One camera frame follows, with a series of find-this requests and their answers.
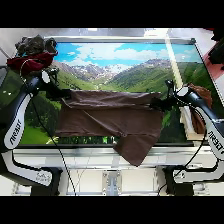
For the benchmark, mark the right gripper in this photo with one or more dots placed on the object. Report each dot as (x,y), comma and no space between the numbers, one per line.
(160,103)

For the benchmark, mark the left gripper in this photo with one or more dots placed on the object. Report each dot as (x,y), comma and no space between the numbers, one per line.
(57,94)

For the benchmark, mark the brown T-shirt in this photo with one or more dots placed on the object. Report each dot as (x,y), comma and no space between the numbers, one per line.
(110,116)

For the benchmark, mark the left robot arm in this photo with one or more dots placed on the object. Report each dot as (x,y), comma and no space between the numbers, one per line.
(16,120)

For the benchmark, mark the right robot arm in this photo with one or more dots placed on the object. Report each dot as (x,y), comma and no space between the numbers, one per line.
(206,116)

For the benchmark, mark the red garment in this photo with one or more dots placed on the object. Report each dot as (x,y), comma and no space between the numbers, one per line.
(31,62)

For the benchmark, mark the rust brown garment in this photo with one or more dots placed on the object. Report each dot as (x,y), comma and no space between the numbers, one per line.
(201,100)

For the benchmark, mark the dark grey garment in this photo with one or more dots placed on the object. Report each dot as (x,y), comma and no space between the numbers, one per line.
(33,45)

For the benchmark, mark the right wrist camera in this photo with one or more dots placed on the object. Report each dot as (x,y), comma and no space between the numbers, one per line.
(169,85)

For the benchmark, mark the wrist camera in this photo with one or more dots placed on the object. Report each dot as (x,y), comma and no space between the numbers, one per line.
(169,85)
(52,74)

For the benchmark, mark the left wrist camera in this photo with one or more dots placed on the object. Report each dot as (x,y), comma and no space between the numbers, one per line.
(52,74)

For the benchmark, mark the silver frame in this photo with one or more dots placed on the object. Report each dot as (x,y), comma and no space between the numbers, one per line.
(111,166)

